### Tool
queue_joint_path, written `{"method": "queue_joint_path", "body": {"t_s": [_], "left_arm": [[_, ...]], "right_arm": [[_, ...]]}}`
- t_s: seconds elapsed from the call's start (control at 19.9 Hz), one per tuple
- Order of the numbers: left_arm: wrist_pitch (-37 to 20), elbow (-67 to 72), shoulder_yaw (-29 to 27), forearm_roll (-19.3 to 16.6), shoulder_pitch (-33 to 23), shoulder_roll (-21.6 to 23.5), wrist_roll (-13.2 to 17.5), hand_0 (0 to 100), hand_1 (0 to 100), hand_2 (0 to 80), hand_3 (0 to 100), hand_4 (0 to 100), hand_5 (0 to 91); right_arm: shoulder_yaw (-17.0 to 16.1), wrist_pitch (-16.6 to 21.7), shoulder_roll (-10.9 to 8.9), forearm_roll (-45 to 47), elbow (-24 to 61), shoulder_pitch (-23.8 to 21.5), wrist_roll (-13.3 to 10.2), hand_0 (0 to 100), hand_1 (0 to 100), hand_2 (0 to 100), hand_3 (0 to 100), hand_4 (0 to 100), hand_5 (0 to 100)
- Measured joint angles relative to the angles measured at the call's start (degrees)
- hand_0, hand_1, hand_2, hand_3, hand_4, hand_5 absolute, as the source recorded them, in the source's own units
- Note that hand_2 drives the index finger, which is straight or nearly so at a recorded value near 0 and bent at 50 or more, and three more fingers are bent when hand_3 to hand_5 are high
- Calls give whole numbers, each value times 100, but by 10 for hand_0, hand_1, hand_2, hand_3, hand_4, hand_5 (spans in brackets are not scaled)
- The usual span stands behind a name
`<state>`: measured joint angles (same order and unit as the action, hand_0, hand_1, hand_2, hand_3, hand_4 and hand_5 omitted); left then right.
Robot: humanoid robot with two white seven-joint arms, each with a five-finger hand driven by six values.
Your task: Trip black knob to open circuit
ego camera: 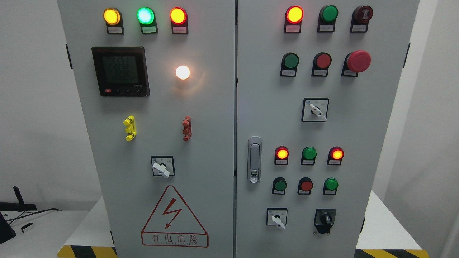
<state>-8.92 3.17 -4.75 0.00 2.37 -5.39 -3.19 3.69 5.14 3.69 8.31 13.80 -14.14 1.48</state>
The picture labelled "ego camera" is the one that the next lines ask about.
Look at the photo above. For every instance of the yellow indicator light top left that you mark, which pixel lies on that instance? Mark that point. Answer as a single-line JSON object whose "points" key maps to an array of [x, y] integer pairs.
{"points": [[113, 21]]}

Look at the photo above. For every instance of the white selector switch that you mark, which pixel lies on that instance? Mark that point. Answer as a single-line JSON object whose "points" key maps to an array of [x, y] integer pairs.
{"points": [[315, 109], [276, 217]]}

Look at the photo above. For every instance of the black digital power meter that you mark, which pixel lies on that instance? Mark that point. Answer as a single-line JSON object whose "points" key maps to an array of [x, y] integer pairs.
{"points": [[121, 71]]}

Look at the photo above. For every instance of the red push button lower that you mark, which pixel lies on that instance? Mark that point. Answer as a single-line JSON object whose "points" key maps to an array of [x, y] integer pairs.
{"points": [[305, 186]]}

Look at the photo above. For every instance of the black device with antenna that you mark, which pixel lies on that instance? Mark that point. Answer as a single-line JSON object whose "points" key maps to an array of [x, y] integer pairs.
{"points": [[20, 205]]}

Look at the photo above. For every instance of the red push button upper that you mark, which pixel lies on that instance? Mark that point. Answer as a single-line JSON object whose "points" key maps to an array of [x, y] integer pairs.
{"points": [[321, 63]]}

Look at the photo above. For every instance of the red lit indicator left door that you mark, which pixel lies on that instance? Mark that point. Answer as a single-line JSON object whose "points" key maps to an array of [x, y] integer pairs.
{"points": [[179, 20]]}

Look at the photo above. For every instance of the red high voltage warning sticker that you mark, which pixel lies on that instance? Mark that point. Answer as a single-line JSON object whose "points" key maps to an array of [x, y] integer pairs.
{"points": [[173, 224]]}

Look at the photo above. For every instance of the white selector switch upper right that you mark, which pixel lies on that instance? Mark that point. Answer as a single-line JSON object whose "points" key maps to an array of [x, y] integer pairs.
{"points": [[315, 109]]}

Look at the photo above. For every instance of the green push button upper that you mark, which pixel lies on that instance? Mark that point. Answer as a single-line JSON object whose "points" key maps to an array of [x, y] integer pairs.
{"points": [[289, 65]]}

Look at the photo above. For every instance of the green push button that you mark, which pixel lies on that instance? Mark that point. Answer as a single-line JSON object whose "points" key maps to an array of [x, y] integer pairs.
{"points": [[279, 186], [289, 65]]}

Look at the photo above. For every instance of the white usb dongle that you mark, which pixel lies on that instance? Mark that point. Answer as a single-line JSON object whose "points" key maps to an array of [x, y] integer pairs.
{"points": [[27, 227]]}

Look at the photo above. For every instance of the grey electrical cabinet door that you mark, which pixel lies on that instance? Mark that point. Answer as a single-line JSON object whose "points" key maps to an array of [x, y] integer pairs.
{"points": [[204, 165], [270, 106]]}

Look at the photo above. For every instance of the grey electrical cabinet left door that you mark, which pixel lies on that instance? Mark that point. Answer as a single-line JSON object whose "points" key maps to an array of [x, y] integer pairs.
{"points": [[204, 165]]}

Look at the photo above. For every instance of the yellow terminal connector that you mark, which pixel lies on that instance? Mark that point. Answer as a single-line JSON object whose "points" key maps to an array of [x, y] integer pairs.
{"points": [[130, 128]]}

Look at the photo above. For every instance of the red emergency stop mushroom button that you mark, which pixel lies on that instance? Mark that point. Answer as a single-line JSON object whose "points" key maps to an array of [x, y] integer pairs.
{"points": [[356, 62]]}

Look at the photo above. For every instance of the green push button lower left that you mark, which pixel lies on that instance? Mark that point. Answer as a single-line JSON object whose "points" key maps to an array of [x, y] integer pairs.
{"points": [[279, 186]]}

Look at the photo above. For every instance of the black monitor stand corner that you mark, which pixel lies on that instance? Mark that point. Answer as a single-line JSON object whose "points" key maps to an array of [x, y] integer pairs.
{"points": [[6, 231]]}

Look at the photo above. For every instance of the green indicator middle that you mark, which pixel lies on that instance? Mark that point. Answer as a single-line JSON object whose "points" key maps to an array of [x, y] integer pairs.
{"points": [[308, 156]]}

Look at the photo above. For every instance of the red lit indicator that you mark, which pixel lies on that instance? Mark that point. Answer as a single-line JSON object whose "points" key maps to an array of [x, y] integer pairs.
{"points": [[293, 19], [335, 156], [281, 155]]}

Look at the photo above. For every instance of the red push button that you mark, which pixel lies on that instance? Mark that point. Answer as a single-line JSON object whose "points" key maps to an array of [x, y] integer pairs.
{"points": [[321, 63], [305, 186]]}

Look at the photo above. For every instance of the red lit indicator top right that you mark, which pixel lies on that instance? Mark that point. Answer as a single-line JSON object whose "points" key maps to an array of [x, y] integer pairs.
{"points": [[293, 19]]}

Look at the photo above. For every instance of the black rotary knob switch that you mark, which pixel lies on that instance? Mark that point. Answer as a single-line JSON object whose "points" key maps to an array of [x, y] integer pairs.
{"points": [[324, 220]]}

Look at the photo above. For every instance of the red terminal connector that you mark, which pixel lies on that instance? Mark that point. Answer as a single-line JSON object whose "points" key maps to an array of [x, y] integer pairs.
{"points": [[187, 129]]}

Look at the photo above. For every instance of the white lit indicator lamp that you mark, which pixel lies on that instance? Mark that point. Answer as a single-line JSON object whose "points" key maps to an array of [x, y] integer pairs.
{"points": [[182, 72]]}

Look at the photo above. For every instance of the silver door latch handle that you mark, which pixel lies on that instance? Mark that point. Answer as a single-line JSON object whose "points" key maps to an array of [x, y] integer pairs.
{"points": [[254, 159]]}

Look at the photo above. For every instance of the white selector switch lower right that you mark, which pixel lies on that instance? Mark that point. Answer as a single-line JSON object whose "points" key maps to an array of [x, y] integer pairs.
{"points": [[276, 217]]}

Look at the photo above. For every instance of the green indicator lower right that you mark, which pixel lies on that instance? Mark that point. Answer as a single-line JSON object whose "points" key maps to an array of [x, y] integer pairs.
{"points": [[330, 186]]}

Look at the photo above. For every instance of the dark red buzzer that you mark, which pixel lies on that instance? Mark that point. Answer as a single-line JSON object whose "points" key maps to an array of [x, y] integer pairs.
{"points": [[360, 19]]}

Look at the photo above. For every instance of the red lit indicator middle left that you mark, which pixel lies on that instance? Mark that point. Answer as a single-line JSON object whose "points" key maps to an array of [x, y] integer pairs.
{"points": [[281, 155]]}

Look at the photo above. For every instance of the white selector switch left door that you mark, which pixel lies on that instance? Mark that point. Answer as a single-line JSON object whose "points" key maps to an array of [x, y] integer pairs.
{"points": [[162, 166]]}

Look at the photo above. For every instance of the grey electrical cabinet right door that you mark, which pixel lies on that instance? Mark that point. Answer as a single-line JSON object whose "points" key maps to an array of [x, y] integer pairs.
{"points": [[270, 106]]}

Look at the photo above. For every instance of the green indicator top right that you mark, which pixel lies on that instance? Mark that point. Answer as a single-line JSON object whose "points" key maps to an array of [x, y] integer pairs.
{"points": [[327, 19]]}

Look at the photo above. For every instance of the red lit indicator middle right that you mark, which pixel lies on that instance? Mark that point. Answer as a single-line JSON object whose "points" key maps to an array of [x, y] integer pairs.
{"points": [[335, 156]]}

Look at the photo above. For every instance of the green lit indicator light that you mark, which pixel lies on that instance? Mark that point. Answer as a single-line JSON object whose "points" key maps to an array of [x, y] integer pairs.
{"points": [[147, 20]]}

